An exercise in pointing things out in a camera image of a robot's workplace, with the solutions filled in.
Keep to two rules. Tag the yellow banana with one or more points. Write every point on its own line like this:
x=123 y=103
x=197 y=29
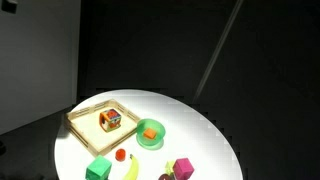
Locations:
x=133 y=170

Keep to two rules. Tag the green translucent bowl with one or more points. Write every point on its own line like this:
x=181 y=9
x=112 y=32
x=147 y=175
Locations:
x=156 y=131

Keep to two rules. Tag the orange block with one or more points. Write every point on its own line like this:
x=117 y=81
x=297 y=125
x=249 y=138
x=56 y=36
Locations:
x=150 y=133

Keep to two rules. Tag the colourful fabric toy cube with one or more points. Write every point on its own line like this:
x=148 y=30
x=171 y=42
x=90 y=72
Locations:
x=110 y=120

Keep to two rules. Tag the small red cylinder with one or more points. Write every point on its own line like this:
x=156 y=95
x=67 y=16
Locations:
x=120 y=155

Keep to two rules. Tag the small yellow-green block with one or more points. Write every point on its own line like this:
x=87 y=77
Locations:
x=170 y=167

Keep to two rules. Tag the magenta cube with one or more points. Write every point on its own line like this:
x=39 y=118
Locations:
x=183 y=168

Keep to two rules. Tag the wooden slatted tray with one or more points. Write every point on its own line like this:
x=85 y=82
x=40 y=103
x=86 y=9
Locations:
x=87 y=131

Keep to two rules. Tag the dark red round fruit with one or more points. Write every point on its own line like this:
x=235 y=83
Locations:
x=165 y=177

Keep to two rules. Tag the green cube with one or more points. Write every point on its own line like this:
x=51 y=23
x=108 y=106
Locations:
x=98 y=169

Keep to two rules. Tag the white panel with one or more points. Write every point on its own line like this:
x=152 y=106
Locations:
x=36 y=66

